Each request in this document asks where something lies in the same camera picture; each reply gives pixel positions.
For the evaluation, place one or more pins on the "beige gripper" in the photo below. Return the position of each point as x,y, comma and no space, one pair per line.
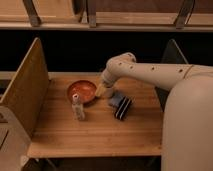
107,90

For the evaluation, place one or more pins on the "clear plastic bottle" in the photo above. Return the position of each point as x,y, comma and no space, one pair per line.
77,107

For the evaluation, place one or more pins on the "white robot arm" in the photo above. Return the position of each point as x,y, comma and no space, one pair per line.
187,131

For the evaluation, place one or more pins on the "orange bowl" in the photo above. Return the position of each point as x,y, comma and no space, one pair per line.
84,88

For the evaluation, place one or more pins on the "blue black sponge block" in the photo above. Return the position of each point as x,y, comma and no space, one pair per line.
121,103

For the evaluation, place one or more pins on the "left wooden side panel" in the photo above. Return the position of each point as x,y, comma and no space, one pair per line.
22,100

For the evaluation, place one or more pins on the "right dark side panel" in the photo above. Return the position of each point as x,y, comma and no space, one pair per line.
172,56

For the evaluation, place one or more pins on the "wooden shelf with brackets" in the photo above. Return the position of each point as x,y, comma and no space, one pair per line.
108,15

